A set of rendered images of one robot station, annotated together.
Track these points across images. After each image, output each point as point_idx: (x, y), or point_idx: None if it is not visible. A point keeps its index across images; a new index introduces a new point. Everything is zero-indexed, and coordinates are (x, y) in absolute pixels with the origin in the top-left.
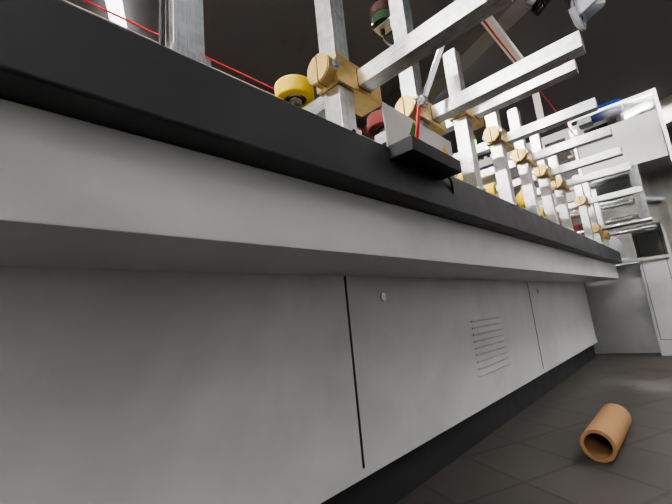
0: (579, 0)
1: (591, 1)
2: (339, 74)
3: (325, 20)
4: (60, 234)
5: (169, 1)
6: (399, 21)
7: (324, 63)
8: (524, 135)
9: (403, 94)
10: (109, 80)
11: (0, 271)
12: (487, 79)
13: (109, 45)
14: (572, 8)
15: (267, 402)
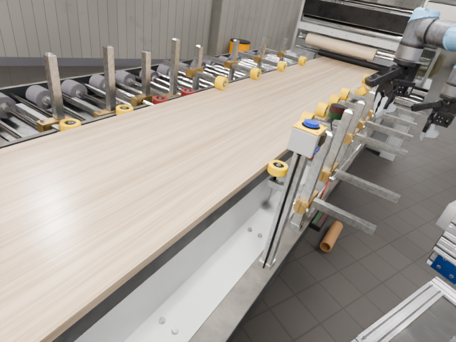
0: (429, 131)
1: (431, 136)
2: (306, 212)
3: (310, 184)
4: None
5: (271, 250)
6: (343, 129)
7: (302, 211)
8: (373, 129)
9: (325, 164)
10: (261, 297)
11: None
12: (361, 182)
13: (263, 291)
14: (423, 133)
15: None
